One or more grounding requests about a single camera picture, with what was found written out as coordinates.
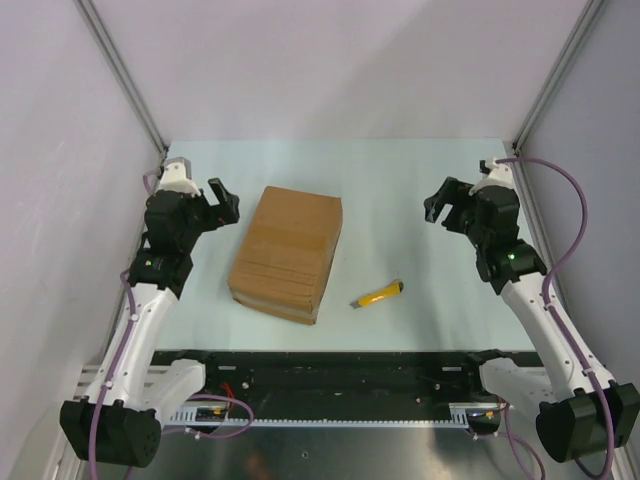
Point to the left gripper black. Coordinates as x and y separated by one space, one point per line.
228 202

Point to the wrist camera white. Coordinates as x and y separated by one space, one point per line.
177 177
493 175

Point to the left aluminium frame post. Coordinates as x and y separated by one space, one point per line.
114 59

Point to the yellow utility knife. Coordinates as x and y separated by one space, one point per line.
393 289

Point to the right aluminium frame post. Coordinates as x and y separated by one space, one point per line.
561 67

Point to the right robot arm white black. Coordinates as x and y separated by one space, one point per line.
577 406

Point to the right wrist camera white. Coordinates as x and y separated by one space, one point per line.
493 175

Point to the white slotted cable duct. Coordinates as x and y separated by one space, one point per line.
456 416

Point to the aluminium frame post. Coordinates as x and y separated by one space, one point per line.
114 59
561 67

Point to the brown cardboard express box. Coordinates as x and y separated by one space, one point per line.
285 259

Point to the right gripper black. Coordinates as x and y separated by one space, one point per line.
451 188

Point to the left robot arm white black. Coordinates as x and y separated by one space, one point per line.
119 418

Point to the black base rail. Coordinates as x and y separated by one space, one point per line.
339 385

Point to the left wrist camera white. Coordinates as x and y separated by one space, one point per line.
177 177

